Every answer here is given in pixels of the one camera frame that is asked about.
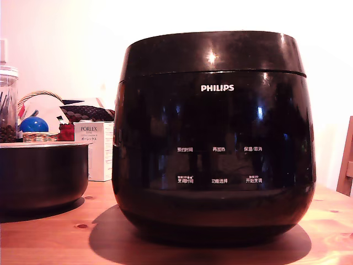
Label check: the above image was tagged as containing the black rice cooker lid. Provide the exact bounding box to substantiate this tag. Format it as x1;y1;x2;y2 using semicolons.
119;30;308;83

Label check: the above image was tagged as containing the black Philips rice cooker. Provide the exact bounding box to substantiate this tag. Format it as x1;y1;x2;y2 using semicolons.
111;70;317;245

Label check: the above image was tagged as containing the white Porlex box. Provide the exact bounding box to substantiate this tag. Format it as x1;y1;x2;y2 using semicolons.
73;121;115;182

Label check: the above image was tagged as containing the dark dotted patterned bag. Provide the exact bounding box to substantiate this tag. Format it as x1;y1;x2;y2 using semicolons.
60;105;115;123

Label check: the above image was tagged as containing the woven wicker basket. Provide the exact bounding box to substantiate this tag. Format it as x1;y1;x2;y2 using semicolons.
17;90;67;143

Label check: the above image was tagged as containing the white paper sheet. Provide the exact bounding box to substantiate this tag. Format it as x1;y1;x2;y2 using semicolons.
18;94;66;130

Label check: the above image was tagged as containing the black inner cooking pot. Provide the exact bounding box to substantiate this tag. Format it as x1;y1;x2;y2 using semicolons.
0;141;94;214

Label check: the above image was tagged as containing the blue ball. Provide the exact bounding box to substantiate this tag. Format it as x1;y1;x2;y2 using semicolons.
19;116;50;133

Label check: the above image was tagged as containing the clear glass storage jar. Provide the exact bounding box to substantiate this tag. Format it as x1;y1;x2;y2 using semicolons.
0;65;19;144

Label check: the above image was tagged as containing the wooden chair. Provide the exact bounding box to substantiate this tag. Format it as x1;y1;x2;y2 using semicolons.
336;115;353;197

